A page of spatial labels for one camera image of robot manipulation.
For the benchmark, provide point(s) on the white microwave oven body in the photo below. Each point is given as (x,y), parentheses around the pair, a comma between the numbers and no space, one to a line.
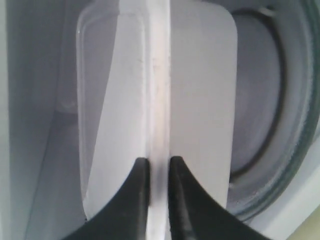
(40,183)

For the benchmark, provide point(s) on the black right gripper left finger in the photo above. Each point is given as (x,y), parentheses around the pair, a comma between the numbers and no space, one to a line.
(124,217)

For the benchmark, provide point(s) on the glass turntable plate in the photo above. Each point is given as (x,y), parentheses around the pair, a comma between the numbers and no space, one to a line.
(277,107)

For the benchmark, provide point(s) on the white lidded plastic container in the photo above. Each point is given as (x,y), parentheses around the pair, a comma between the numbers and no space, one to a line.
(155,79)

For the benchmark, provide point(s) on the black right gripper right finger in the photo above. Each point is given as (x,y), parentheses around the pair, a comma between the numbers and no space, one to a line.
(194,215)

